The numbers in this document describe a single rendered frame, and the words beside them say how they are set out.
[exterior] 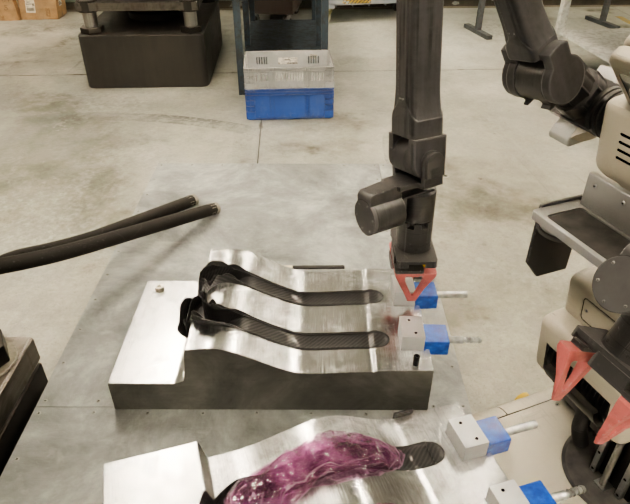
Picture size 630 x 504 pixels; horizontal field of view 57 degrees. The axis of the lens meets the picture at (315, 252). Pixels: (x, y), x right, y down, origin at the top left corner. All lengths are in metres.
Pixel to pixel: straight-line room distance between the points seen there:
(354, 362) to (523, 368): 1.40
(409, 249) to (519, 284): 1.73
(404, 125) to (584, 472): 1.08
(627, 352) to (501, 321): 1.74
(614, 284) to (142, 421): 0.70
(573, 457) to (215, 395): 1.03
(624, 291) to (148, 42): 4.38
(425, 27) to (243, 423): 0.64
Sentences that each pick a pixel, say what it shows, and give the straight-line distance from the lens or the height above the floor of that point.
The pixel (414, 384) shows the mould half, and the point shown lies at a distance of 0.93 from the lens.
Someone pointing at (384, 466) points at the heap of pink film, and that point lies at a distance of 0.81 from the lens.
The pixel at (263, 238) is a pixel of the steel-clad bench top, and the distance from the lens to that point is 1.35.
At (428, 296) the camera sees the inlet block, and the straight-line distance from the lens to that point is 1.02.
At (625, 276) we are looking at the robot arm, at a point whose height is 1.20.
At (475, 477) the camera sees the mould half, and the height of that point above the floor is 0.85.
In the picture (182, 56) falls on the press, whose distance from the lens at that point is 4.76.
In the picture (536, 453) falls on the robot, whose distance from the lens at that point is 1.66.
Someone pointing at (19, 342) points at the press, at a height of 0.78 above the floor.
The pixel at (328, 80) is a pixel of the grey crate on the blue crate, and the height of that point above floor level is 0.27.
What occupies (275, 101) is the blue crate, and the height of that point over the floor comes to 0.13.
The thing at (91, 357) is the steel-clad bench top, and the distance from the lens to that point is 1.12.
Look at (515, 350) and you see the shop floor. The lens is 2.32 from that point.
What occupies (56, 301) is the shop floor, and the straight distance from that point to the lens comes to 2.64.
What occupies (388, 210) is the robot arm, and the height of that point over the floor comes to 1.10.
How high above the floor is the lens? 1.54
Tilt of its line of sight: 35 degrees down
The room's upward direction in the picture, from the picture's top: straight up
